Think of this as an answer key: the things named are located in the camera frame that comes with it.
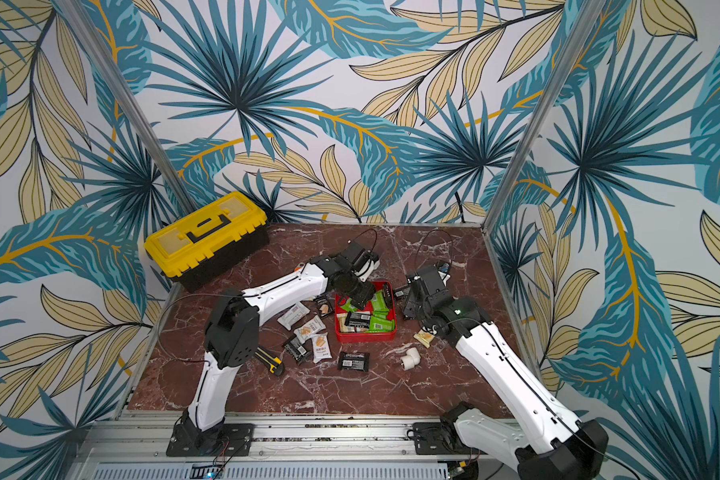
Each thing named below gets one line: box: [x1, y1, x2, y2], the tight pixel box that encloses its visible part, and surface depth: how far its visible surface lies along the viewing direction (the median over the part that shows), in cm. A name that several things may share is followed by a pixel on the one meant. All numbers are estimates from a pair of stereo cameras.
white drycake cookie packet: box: [311, 332, 332, 363], surface depth 90 cm
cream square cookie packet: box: [413, 329, 435, 349], surface depth 92 cm
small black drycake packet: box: [313, 294, 335, 317], surface depth 97 cm
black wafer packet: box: [338, 351, 371, 372], surface depth 87 cm
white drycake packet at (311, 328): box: [293, 315, 326, 344], surface depth 93 cm
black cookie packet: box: [284, 336, 307, 361], surface depth 90 cm
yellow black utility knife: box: [254, 346, 283, 375], surface depth 86 cm
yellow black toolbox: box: [144, 191, 270, 292], surface depth 97 cm
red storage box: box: [334, 280, 397, 343], surface depth 91 cm
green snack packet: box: [366, 315, 395, 333], surface depth 92 cm
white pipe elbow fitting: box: [400, 347, 421, 371], surface depth 86 cm
